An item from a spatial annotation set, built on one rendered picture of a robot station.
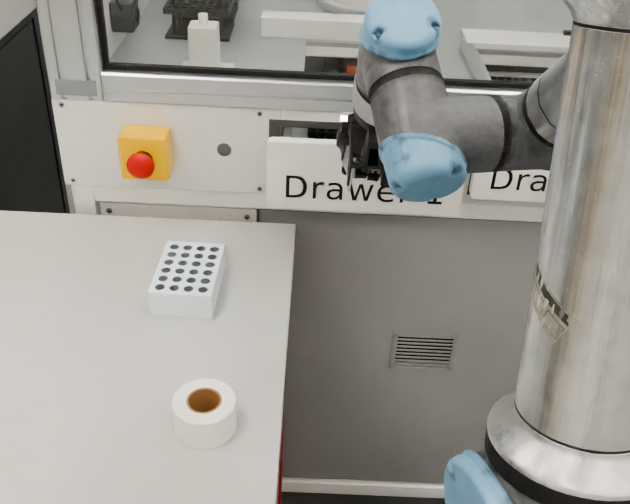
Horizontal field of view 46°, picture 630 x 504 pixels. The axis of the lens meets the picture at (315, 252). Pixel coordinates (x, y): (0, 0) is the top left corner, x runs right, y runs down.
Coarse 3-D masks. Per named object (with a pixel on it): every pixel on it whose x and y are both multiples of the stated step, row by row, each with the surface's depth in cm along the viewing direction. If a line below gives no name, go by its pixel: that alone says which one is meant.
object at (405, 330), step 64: (128, 192) 120; (192, 192) 120; (320, 256) 128; (384, 256) 128; (448, 256) 127; (512, 256) 127; (320, 320) 136; (384, 320) 135; (448, 320) 135; (512, 320) 135; (320, 384) 145; (384, 384) 144; (448, 384) 144; (512, 384) 144; (320, 448) 155; (384, 448) 155; (448, 448) 154
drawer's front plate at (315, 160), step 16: (272, 144) 107; (288, 144) 106; (304, 144) 106; (320, 144) 106; (272, 160) 108; (288, 160) 108; (304, 160) 108; (320, 160) 108; (336, 160) 108; (272, 176) 109; (304, 176) 109; (320, 176) 109; (336, 176) 109; (272, 192) 111; (320, 192) 111; (336, 192) 111; (288, 208) 113; (304, 208) 112; (320, 208) 112; (336, 208) 112; (352, 208) 112; (368, 208) 112; (384, 208) 112; (400, 208) 112; (416, 208) 112; (432, 208) 112; (448, 208) 112
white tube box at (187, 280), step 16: (176, 256) 105; (192, 256) 105; (208, 256) 105; (224, 256) 108; (160, 272) 101; (176, 272) 102; (192, 272) 103; (208, 272) 103; (160, 288) 100; (176, 288) 100; (192, 288) 99; (208, 288) 99; (160, 304) 99; (176, 304) 98; (192, 304) 98; (208, 304) 98
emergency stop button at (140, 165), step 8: (128, 160) 109; (136, 160) 108; (144, 160) 108; (152, 160) 109; (128, 168) 109; (136, 168) 109; (144, 168) 109; (152, 168) 109; (136, 176) 110; (144, 176) 110
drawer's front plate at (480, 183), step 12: (480, 180) 115; (504, 180) 115; (516, 180) 115; (528, 180) 115; (540, 180) 115; (480, 192) 117; (492, 192) 117; (504, 192) 117; (516, 192) 116; (528, 192) 116; (540, 192) 116
